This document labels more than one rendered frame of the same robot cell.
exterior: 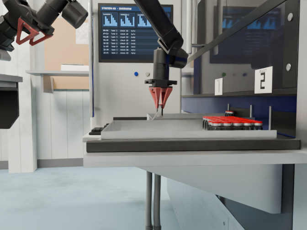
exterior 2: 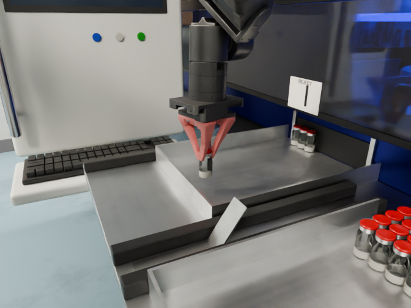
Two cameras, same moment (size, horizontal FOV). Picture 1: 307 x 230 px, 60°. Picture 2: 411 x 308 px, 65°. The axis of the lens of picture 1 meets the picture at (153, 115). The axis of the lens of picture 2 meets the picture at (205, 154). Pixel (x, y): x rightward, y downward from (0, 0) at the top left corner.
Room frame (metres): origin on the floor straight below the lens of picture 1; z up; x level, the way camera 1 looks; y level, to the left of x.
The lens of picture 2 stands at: (0.49, 0.15, 1.15)
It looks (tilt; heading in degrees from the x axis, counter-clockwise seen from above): 22 degrees down; 339
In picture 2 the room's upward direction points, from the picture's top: straight up
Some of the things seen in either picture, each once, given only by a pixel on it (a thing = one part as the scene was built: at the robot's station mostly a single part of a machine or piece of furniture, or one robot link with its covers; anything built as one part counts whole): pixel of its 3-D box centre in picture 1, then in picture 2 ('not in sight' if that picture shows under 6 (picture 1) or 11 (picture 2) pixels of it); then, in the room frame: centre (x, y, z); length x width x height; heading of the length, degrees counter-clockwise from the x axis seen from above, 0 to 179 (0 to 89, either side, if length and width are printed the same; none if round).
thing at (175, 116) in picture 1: (194, 119); (260, 162); (0.98, -0.15, 0.90); 0.34 x 0.26 x 0.04; 94
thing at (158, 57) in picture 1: (162, 58); (210, 43); (0.95, -0.03, 1.12); 0.07 x 0.06 x 0.07; 127
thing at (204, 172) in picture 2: (159, 111); (205, 164); (0.94, -0.02, 0.93); 0.02 x 0.02 x 0.04
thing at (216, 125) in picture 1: (215, 132); not in sight; (0.56, -0.13, 0.90); 0.02 x 0.02 x 0.05
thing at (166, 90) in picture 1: (159, 95); (205, 131); (0.94, -0.02, 0.99); 0.07 x 0.07 x 0.09; 21
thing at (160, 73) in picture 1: (161, 75); (207, 86); (0.95, -0.03, 1.06); 0.10 x 0.07 x 0.07; 111
